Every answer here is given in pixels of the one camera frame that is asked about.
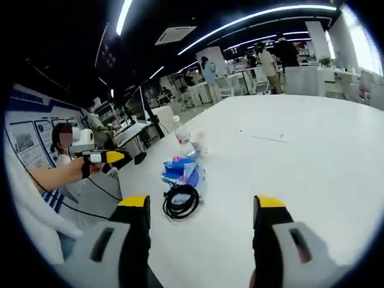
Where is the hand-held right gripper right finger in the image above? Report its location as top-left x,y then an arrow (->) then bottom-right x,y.
251,194 -> 352,288

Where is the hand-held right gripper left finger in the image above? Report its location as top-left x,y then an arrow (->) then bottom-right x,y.
56,194 -> 152,288

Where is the small blue pink packet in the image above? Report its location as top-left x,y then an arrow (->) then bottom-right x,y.
163,154 -> 193,184

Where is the clear plastic water bottle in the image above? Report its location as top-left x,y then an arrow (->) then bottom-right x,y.
172,115 -> 196,154

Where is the paper cup with green print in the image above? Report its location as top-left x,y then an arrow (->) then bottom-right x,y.
190,131 -> 211,158

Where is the large clear printed plastic bag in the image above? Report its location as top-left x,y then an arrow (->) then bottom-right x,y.
167,152 -> 208,208

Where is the person's left hand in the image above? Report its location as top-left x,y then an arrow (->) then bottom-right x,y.
76,155 -> 104,181

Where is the white side desk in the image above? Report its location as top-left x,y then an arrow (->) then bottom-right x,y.
113,119 -> 158,148

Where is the person's blue jeans leg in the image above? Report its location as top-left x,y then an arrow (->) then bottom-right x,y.
58,232 -> 76,262

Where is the black tripod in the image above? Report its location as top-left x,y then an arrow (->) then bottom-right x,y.
143,101 -> 166,139

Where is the dark monitor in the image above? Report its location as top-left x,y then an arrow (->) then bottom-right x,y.
131,85 -> 152,122

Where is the person's white garment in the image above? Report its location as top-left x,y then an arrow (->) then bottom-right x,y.
4,140 -> 83,241

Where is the white table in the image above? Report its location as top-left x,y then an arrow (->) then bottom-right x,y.
118,94 -> 384,288

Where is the straight ceiling light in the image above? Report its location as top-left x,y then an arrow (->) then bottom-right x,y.
115,0 -> 134,35

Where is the ceiling air vent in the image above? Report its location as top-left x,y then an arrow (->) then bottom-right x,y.
154,26 -> 197,46

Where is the white cabinet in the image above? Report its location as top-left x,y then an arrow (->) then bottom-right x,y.
283,65 -> 319,97

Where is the long curved ceiling light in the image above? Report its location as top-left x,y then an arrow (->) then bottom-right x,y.
176,4 -> 337,56

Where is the bright window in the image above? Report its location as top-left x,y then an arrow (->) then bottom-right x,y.
341,5 -> 384,76

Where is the thin black cable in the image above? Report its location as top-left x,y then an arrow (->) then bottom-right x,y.
5,119 -> 124,221

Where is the blue white wall board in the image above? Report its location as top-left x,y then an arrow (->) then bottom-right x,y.
5,86 -> 85,169

